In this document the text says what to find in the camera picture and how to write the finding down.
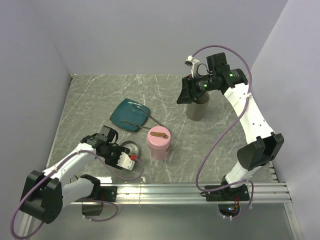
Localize pink round lid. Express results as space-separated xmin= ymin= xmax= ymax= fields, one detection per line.
xmin=147 ymin=126 xmax=171 ymax=148

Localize grey round lid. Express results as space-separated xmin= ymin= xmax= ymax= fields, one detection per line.
xmin=120 ymin=140 xmax=140 ymax=158

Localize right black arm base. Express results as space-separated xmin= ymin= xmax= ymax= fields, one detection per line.
xmin=200 ymin=184 xmax=251 ymax=219

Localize metal tongs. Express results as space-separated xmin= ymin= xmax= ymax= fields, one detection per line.
xmin=120 ymin=102 xmax=165 ymax=132

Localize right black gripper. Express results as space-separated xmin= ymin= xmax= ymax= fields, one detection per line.
xmin=176 ymin=72 xmax=217 ymax=105

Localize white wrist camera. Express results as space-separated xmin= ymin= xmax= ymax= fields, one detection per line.
xmin=184 ymin=55 xmax=201 ymax=78
xmin=116 ymin=152 xmax=136 ymax=171

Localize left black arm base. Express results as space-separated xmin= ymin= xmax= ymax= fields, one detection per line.
xmin=81 ymin=186 xmax=118 ymax=217

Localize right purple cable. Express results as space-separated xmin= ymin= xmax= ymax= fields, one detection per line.
xmin=191 ymin=44 xmax=255 ymax=220

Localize pink cylindrical container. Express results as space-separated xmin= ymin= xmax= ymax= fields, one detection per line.
xmin=147 ymin=141 xmax=171 ymax=160

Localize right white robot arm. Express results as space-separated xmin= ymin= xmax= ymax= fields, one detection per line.
xmin=176 ymin=52 xmax=284 ymax=200

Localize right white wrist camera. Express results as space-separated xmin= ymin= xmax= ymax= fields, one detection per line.
xmin=184 ymin=55 xmax=201 ymax=78

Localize teal square plate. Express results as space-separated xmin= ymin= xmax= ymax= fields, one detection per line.
xmin=109 ymin=98 xmax=151 ymax=132

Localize aluminium rail frame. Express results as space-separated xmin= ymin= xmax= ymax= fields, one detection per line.
xmin=14 ymin=162 xmax=305 ymax=240

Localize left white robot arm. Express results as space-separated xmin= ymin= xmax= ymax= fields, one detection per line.
xmin=19 ymin=125 xmax=135 ymax=224

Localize grey cylindrical container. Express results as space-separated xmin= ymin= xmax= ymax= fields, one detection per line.
xmin=186 ymin=92 xmax=210 ymax=121

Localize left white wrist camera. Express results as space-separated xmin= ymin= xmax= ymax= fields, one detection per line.
xmin=116 ymin=152 xmax=136 ymax=171

